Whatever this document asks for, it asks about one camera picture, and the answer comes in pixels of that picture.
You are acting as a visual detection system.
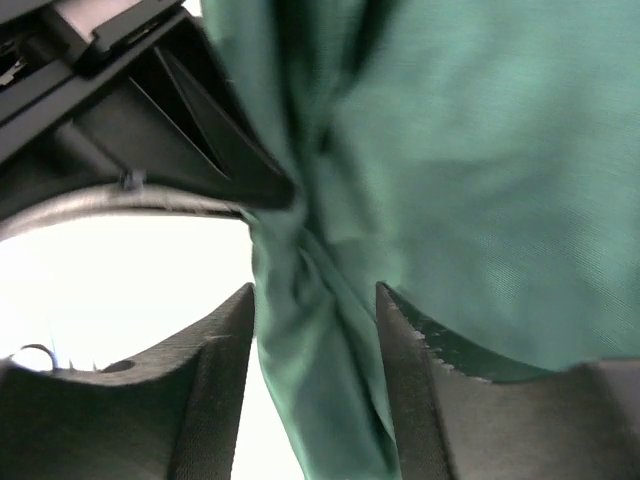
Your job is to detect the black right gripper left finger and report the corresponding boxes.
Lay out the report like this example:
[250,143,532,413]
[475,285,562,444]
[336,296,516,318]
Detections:
[1,285,254,479]

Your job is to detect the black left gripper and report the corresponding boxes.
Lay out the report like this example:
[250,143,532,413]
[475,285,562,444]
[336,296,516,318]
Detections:
[1,1,294,241]

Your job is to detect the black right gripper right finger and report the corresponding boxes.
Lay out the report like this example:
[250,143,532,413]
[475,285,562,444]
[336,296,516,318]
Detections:
[376,284,639,479]

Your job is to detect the dark green cloth napkin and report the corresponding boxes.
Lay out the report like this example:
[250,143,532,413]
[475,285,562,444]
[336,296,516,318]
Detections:
[202,1,639,479]

